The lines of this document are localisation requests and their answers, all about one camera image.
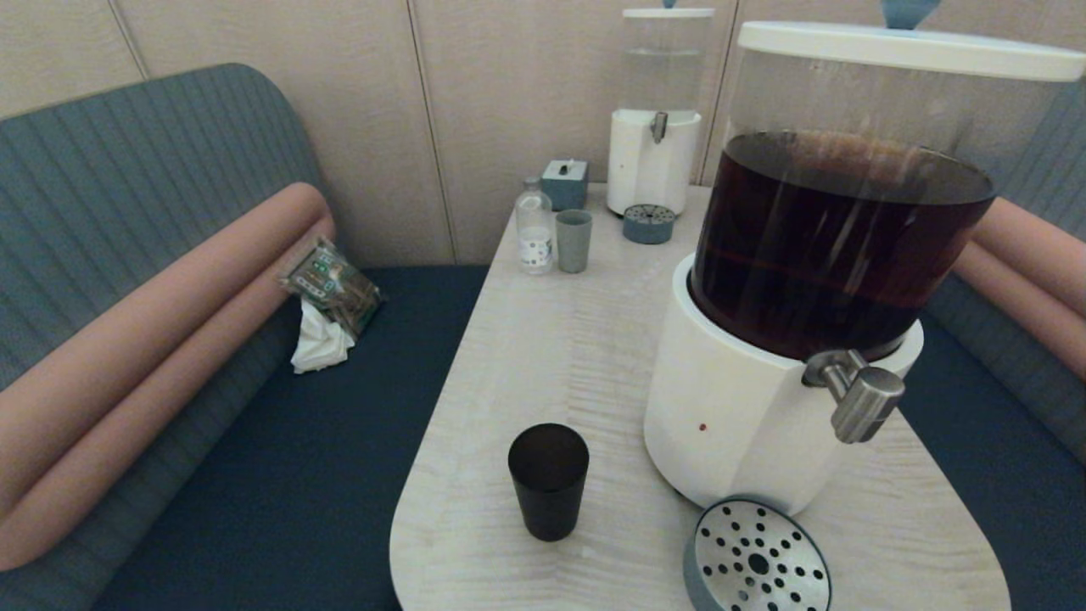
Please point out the black tapered cup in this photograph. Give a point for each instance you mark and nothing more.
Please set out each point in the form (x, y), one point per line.
(547, 492)

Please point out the large metal dispenser tap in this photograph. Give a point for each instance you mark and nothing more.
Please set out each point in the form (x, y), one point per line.
(865, 403)

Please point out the grey-blue plastic cup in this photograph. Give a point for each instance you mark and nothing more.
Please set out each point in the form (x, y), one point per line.
(573, 242)

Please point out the clear plastic bottle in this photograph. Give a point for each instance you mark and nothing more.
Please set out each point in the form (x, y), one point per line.
(534, 233)

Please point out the grey-blue tissue box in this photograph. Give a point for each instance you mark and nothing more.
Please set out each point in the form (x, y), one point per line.
(564, 187)

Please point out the small perforated drip tray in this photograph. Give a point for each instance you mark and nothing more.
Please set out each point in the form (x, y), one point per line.
(649, 225)

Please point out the small clear water dispenser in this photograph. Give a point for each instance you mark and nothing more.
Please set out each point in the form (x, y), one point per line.
(649, 170)

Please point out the large dark tea dispenser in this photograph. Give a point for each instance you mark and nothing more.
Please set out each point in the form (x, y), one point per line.
(721, 407)

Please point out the green snack packet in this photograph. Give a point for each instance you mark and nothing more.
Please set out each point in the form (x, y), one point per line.
(335, 288)

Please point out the small metal dispenser tap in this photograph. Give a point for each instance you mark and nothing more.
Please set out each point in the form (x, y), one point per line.
(658, 127)

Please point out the crumpled white tissue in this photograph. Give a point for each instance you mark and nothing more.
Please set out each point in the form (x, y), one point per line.
(321, 344)

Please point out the dark blue seat cushion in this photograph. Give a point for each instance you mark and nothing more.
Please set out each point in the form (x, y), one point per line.
(1018, 526)
(297, 475)

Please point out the small white dispenser lid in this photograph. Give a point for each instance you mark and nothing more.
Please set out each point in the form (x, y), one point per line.
(668, 13)

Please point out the large perforated drip tray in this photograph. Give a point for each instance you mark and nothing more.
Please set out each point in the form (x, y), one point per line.
(755, 556)

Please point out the large white dispenser lid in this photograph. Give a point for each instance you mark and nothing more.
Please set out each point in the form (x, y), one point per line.
(891, 48)

